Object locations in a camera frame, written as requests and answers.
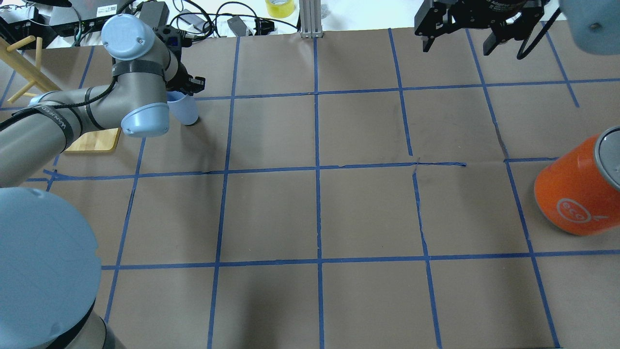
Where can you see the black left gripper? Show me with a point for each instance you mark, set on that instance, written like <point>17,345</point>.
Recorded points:
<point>182,77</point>

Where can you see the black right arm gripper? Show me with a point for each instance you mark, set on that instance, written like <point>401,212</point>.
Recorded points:
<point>489,10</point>

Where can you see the light blue plastic cup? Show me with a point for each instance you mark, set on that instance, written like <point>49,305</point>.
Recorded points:
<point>183,107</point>

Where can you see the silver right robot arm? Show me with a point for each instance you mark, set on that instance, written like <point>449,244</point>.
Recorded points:
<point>593,24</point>

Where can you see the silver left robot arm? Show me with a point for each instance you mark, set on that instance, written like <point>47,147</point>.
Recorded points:
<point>50,272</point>

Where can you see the black power adapter brick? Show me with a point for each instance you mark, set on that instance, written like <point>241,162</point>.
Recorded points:
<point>153,13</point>

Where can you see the yellow tape roll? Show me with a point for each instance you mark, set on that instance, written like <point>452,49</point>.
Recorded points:
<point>280,8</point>

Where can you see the wooden mug tree stand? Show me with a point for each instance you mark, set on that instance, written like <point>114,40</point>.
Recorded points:
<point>100,141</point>

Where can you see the orange canister with grey lid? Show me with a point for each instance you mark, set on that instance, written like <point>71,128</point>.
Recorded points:
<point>580,193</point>

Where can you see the aluminium frame post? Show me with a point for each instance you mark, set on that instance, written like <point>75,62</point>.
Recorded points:
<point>310,17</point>

